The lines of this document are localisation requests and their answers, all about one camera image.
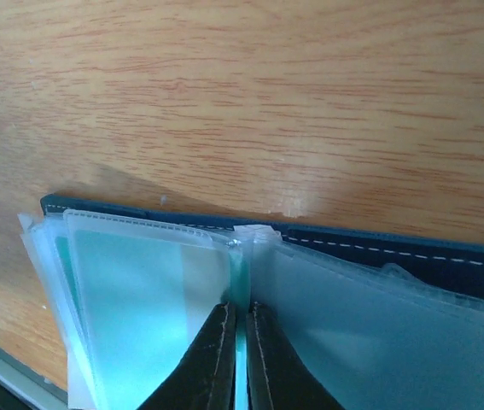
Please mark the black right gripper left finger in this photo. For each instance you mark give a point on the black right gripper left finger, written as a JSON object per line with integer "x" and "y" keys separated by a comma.
{"x": 204, "y": 378}

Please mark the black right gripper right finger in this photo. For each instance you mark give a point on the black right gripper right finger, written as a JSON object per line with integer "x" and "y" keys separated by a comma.
{"x": 277, "y": 378}

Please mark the teal card with stripe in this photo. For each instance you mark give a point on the teal card with stripe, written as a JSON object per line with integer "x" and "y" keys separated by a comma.
{"x": 140, "y": 301}

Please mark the dark blue card holder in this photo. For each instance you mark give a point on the dark blue card holder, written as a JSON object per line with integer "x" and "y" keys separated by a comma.
{"x": 381, "y": 321}

